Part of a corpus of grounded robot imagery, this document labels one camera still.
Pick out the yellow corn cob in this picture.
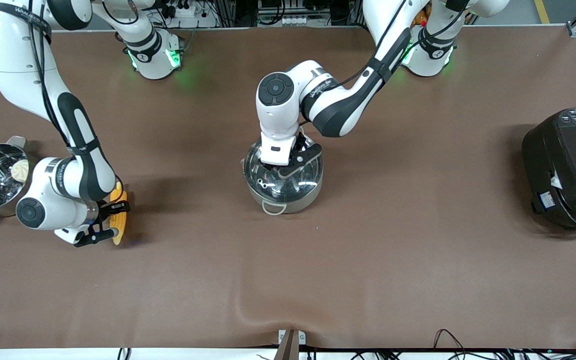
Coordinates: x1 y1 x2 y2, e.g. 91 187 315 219
109 181 129 246

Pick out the steel steamer pot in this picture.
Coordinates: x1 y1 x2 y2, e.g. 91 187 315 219
0 136 48 226

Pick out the white power strip with plugs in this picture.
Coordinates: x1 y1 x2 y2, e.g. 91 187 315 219
165 0 205 19

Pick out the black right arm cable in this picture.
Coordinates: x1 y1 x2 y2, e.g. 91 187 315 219
27 0 119 201

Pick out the grey pot with handles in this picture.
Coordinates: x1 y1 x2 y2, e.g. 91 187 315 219
240 135 325 216

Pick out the white steamed bun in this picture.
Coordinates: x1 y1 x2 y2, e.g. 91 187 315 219
10 159 30 182

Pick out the glass pot lid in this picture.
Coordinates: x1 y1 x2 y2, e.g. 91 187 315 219
244 135 325 202

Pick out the black looped cable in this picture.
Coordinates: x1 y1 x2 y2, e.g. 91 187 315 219
433 328 471 353

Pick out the brown table mat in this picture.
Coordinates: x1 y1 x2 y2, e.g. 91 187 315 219
0 26 576 350

